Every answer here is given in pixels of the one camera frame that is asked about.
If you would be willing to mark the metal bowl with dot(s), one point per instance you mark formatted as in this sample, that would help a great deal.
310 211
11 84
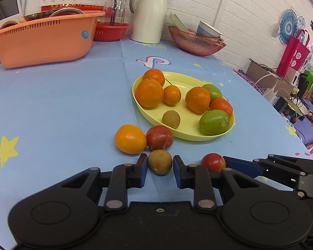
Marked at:
8 24
36 17
66 11

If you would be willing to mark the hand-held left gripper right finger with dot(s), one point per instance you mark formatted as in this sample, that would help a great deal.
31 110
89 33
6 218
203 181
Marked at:
179 173

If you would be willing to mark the oval green mango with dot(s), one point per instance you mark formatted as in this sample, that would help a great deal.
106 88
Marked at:
214 122

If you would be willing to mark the cardboard box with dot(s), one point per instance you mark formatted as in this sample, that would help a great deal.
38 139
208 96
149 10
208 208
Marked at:
268 79

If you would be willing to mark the red gift bag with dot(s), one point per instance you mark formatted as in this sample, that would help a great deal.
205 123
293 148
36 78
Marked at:
293 54

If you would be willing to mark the reddish orange tangerine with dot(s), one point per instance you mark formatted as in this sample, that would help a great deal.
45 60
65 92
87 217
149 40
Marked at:
221 106

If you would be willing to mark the black box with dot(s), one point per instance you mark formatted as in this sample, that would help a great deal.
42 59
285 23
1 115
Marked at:
281 104

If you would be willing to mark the blue paper fan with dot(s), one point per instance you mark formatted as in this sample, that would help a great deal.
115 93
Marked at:
288 28

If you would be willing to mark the white thermos jug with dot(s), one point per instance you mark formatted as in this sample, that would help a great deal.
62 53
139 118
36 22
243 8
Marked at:
148 15

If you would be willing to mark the small red plum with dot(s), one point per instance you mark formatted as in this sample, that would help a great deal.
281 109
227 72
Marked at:
212 161

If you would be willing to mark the large orange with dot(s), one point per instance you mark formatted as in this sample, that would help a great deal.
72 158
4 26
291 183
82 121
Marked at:
149 93

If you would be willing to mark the small orange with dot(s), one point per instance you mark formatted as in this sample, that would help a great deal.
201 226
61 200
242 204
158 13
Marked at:
172 95

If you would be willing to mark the round green fruit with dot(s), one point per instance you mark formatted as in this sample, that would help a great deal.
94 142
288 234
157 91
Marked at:
212 91

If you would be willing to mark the small brown fruit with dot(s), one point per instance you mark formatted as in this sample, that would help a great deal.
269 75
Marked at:
171 119
160 162

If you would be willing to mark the blue star printed tablecloth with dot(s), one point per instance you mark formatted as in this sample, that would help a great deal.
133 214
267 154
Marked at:
54 96

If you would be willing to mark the yellowish orange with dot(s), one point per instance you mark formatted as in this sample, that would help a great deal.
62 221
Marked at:
130 139

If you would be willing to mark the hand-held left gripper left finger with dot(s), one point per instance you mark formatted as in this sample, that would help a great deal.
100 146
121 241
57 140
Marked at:
141 172

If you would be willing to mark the orange plastic basket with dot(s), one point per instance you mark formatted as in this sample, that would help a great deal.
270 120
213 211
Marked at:
44 43

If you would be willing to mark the red plastic basket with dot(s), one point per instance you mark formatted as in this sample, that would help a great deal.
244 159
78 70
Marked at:
110 32

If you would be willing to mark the yellow plastic plate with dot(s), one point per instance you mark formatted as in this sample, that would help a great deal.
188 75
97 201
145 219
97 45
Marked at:
190 129

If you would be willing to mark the pink glass bowl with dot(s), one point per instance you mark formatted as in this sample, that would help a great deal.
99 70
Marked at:
195 44

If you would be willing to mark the white appliance with screen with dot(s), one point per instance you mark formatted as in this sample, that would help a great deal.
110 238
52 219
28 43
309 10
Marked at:
6 9

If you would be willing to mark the large red plum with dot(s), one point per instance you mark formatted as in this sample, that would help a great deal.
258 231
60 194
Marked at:
159 137

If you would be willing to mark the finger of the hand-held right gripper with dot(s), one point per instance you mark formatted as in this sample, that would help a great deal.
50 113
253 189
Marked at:
242 165

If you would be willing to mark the white blue bowl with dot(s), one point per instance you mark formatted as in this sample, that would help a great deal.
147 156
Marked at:
208 30

